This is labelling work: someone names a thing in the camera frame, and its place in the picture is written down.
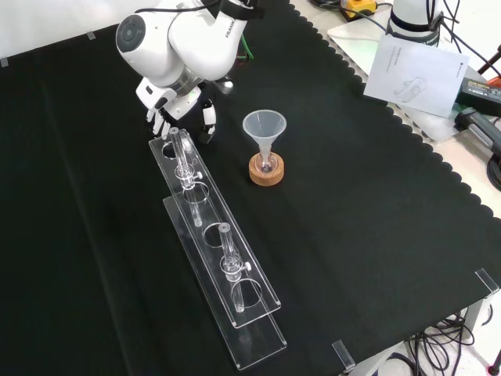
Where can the black cloth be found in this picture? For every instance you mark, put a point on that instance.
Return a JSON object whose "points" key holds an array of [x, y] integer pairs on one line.
{"points": [[352, 203]]}

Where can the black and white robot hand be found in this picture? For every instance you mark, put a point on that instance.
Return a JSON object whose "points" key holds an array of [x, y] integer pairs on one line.
{"points": [[180, 103]]}

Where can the yellow stop button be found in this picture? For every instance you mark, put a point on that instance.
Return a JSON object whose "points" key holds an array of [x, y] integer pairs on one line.
{"points": [[358, 6]]}

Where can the clear acrylic funnel stand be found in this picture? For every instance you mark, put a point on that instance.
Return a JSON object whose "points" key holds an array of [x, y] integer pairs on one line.
{"points": [[219, 250]]}

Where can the white paper booklet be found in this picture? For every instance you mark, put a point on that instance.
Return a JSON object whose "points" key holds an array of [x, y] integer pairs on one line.
{"points": [[415, 70]]}

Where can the black power adapter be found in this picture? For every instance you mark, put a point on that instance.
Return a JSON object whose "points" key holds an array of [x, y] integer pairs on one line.
{"points": [[481, 92]]}

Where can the grey table leg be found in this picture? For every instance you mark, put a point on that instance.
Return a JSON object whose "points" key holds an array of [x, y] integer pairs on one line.
{"points": [[475, 313]]}

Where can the pale board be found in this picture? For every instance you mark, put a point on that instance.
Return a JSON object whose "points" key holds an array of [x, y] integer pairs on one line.
{"points": [[352, 39]]}

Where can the translucent plastic funnel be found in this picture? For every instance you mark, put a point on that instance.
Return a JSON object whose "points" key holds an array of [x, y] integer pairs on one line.
{"points": [[264, 125]]}

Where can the round-bottom glass flask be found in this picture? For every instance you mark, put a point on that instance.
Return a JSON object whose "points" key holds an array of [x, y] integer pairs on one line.
{"points": [[267, 166]]}

